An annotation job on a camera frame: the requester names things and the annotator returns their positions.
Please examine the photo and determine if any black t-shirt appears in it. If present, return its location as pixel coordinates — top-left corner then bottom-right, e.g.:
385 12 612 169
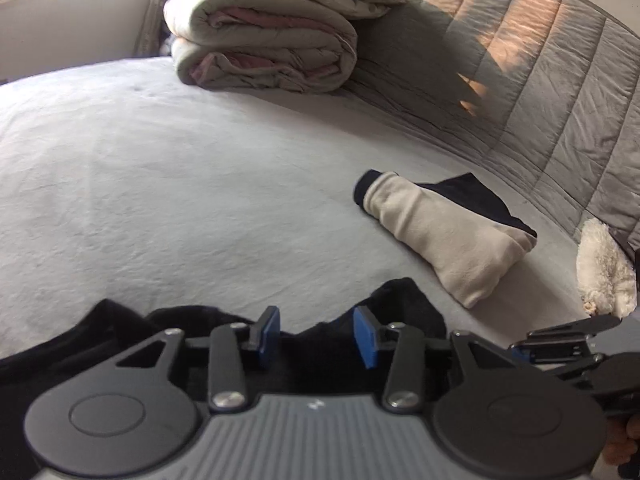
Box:
0 276 448 438

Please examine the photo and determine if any person's right hand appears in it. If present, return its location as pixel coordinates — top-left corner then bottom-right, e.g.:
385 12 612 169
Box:
602 414 640 466

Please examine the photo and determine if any white plush toy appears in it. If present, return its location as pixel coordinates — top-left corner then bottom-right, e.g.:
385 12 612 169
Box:
576 219 637 318

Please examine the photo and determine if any folded cream and navy garment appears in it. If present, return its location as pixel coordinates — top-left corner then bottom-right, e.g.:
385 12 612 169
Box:
354 169 538 309

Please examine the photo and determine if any grey bed sheet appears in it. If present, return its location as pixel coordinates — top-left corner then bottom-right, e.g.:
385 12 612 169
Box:
1 58 584 356

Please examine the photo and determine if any grey quilted headboard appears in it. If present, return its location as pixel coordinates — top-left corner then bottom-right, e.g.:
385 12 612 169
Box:
347 0 639 245

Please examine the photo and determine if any folded grey pink duvet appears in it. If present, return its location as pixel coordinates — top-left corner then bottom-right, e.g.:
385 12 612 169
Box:
162 0 359 94

